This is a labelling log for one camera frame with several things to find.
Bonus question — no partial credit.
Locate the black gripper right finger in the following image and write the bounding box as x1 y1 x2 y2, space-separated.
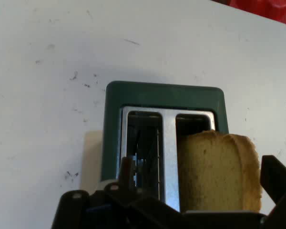
259 155 286 210

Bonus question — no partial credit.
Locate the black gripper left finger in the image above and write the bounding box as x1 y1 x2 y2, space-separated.
116 156 140 191

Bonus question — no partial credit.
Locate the toasted bread slice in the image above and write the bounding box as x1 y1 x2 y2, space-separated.
177 130 263 213

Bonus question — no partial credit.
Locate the green two-slot toaster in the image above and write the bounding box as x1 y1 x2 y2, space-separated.
99 80 230 213

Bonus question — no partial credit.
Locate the large red foam block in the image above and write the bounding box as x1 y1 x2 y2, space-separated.
212 0 286 27

